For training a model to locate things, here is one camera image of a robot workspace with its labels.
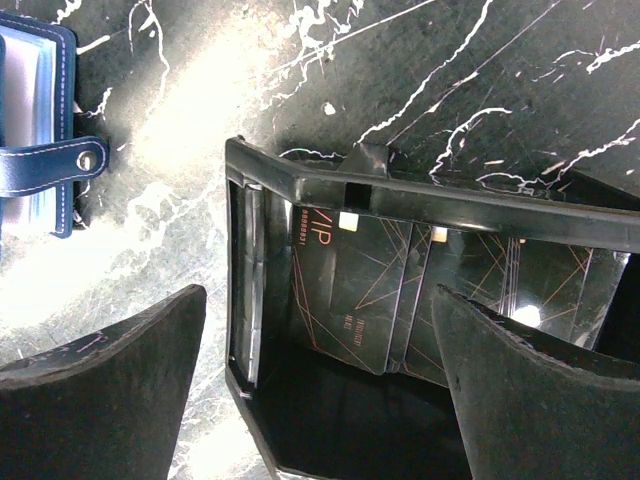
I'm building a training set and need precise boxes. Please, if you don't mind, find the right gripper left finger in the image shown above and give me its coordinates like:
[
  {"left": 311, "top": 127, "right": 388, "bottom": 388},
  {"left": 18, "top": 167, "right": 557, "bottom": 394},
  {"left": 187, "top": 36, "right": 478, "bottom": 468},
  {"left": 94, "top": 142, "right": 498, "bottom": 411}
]
[{"left": 1, "top": 285, "right": 207, "bottom": 479}]

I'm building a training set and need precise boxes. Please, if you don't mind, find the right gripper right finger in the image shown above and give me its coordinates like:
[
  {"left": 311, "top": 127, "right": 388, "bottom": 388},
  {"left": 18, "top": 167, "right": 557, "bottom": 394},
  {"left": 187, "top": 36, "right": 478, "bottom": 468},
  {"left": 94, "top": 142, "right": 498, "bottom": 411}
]
[{"left": 431, "top": 285, "right": 639, "bottom": 479}]

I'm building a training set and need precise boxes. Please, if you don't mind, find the black plastic card box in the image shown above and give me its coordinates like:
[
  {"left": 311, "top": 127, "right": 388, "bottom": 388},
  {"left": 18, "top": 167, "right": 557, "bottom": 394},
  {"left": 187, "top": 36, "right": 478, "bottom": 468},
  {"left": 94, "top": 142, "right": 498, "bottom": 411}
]
[{"left": 225, "top": 138, "right": 639, "bottom": 479}]

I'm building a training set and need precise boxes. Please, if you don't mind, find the blue leather card holder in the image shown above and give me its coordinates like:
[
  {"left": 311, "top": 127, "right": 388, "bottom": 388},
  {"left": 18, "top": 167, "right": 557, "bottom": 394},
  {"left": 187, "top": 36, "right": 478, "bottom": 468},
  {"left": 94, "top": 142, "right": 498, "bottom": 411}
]
[{"left": 1, "top": 13, "right": 110, "bottom": 238}]

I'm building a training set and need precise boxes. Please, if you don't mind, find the black VIP card left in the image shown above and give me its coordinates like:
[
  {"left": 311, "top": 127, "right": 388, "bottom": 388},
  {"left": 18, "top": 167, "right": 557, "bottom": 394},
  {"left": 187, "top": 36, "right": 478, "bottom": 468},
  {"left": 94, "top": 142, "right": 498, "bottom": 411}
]
[{"left": 287, "top": 207, "right": 412, "bottom": 375}]

